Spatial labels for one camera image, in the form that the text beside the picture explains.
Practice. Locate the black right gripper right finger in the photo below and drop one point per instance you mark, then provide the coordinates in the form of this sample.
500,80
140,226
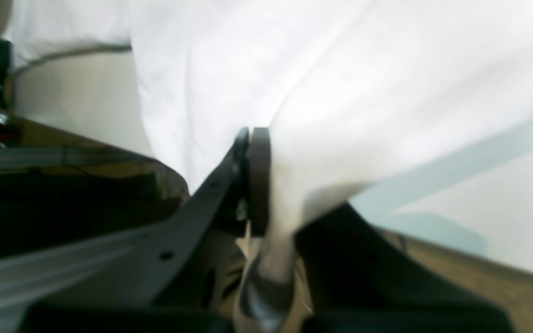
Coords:
359,283

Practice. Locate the white T-shirt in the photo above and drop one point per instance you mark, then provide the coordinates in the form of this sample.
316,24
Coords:
423,108

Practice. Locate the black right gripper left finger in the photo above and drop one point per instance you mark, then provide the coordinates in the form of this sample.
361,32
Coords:
172,281

